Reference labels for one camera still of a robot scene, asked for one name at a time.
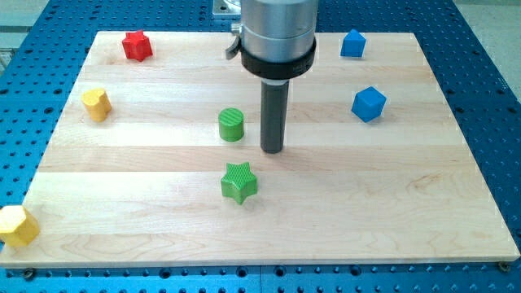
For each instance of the silver robot arm cylinder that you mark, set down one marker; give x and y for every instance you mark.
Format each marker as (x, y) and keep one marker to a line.
(275, 37)

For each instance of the light wooden board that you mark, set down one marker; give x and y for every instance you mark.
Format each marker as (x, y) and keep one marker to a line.
(143, 187)

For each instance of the green cylinder block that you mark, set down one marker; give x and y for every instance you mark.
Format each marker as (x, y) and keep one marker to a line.
(231, 127)

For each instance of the green star block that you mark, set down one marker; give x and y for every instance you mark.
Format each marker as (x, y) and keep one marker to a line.
(239, 182)

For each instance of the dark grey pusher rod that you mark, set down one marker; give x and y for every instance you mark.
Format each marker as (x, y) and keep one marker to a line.
(274, 94)

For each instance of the blue cube block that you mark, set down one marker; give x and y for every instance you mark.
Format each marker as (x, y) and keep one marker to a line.
(368, 104)

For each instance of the blue pentagon block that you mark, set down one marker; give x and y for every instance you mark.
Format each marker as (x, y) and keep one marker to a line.
(353, 44)

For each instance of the red star block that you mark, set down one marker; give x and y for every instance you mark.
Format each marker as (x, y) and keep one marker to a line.
(137, 46)

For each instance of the yellow heart block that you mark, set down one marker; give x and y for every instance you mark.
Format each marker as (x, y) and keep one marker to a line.
(97, 104)

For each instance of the blue perforated metal table plate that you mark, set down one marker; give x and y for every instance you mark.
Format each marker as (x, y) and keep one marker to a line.
(36, 83)

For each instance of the yellow hexagon block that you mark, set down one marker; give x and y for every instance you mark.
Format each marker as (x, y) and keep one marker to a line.
(18, 226)

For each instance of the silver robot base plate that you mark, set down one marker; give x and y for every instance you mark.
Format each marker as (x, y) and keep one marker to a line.
(226, 9)

